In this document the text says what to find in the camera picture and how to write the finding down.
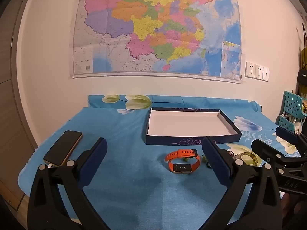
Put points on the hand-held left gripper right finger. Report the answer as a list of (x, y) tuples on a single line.
[(213, 155)]

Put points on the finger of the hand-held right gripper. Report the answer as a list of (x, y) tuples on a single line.
[(286, 135), (266, 152)]

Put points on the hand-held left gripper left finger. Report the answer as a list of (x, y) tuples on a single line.
[(96, 158)]

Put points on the green mottled bangle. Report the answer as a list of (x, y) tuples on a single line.
[(254, 159)]

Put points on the orange smartwatch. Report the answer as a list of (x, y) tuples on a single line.
[(181, 167)]

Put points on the dark blue shallow box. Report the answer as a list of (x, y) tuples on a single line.
[(182, 124)]

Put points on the blue plastic storage rack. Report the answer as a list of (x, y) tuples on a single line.
[(291, 103)]

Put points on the black smartphone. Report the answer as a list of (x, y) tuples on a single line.
[(62, 148)]

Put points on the blue floral cloth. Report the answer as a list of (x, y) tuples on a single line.
[(120, 129)]

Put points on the black bag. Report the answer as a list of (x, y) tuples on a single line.
[(302, 81)]

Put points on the white wall switch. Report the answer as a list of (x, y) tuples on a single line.
[(266, 73)]

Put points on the white wall socket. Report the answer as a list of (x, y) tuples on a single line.
[(258, 71), (250, 69)]

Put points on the colourful wall map poster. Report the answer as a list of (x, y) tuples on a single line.
[(156, 28)]

